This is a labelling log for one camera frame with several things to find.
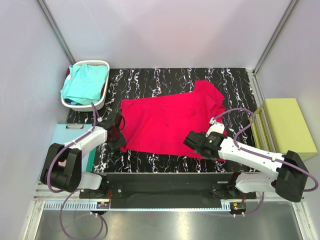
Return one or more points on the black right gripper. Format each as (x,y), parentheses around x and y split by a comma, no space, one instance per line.
(204,134)

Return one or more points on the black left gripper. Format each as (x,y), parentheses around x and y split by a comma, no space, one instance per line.
(117,132)

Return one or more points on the pink t shirt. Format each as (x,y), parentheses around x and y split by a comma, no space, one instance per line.
(159,125)

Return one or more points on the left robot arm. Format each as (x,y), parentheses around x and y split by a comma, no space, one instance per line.
(62,169)

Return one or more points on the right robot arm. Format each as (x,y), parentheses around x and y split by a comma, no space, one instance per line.
(283,174)

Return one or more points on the turquoise t shirt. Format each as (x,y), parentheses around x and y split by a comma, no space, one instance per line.
(85,84)

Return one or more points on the white laundry basket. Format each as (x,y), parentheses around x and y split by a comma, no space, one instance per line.
(98,105)

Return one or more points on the blue t shirt in basket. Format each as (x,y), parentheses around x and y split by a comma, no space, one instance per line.
(71,102)

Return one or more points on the light blue clipboard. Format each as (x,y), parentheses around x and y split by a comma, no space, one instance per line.
(63,134)

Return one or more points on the green cutting mat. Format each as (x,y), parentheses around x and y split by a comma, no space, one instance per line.
(91,160)

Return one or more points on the pink numbered block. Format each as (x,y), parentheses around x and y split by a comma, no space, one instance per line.
(62,163)

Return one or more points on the red t shirt in basket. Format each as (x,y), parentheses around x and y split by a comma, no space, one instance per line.
(67,75)

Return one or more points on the yellow green drawer box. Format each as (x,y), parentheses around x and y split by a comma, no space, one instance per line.
(279,126)

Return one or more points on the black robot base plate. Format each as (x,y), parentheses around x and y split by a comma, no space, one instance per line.
(167,191)

